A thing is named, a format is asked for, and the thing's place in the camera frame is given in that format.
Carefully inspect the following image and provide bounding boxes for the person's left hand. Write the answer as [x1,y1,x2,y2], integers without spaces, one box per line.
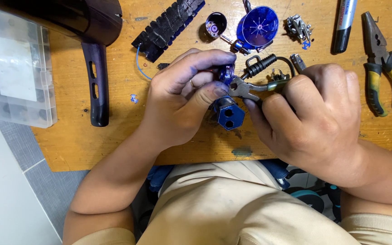
[141,48,237,151]

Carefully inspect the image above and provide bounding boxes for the person's right hand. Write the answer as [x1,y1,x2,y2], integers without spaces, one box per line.
[243,63,364,186]

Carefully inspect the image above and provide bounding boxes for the small blue motor part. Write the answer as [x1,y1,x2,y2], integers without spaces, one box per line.
[216,63,236,86]

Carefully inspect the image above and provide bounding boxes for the grey needle-nose pliers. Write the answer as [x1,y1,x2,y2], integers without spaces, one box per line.
[228,76,292,103]

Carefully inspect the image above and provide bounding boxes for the blue hexagonal plug housing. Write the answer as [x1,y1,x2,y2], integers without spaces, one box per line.
[212,96,246,131]

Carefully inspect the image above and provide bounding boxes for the black heating element strip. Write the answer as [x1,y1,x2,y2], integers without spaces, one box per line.
[131,0,206,63]

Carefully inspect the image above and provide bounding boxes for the black teal chair base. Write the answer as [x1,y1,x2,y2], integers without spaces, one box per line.
[283,168,343,224]

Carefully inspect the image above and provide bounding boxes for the small motor with metal shaft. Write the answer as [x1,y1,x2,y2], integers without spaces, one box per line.
[220,34,252,56]

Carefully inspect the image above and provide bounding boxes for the small round blue cap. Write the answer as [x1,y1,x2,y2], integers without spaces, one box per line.
[205,12,228,39]

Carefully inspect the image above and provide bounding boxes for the black marker pen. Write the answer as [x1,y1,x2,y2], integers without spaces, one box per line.
[332,0,358,54]

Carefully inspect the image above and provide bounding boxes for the cluster of metal parts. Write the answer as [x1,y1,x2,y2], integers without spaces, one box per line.
[284,14,314,43]

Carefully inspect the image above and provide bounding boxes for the black hair dryer body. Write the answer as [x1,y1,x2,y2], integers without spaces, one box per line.
[0,0,123,128]

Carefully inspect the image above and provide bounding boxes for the blue round fan housing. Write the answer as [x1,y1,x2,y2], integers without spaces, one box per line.
[236,5,280,52]

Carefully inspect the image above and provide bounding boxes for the beige shirt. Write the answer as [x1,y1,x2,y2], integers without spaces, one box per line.
[71,160,392,245]

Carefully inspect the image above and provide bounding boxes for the clear plastic organizer box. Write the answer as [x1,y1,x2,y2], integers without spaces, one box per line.
[0,6,58,129]

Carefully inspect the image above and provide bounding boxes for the thin blue wire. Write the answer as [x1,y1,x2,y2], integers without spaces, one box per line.
[136,45,152,81]

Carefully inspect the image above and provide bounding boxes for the small switch with metal pins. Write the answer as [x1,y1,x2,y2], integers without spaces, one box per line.
[270,68,291,83]

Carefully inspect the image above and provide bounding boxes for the small metal bracket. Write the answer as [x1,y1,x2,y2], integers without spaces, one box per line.
[290,53,307,74]

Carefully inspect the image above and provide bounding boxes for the black power cord strain relief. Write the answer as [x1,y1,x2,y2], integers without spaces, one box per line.
[243,53,297,81]

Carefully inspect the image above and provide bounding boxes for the yellow black handled pliers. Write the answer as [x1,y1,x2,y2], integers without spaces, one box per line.
[361,11,392,118]

